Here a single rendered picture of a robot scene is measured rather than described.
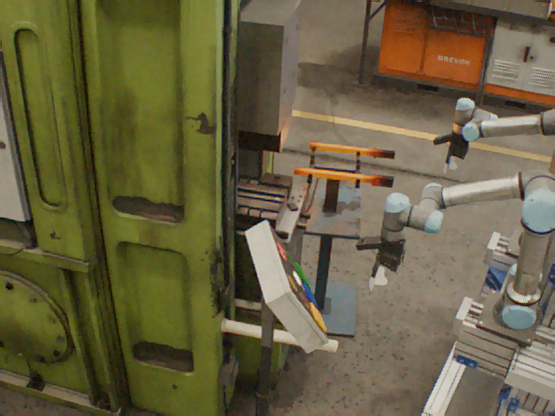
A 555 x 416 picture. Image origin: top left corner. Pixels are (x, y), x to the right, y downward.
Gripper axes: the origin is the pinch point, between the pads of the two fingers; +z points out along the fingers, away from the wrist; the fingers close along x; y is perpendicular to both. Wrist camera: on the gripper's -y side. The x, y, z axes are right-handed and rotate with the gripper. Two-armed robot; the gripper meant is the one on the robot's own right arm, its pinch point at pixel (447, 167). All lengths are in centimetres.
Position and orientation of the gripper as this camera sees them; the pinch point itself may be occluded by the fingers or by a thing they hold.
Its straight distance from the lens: 302.1
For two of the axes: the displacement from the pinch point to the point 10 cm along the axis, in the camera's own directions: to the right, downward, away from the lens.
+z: -0.4, 8.1, 5.8
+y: 8.7, 3.2, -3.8
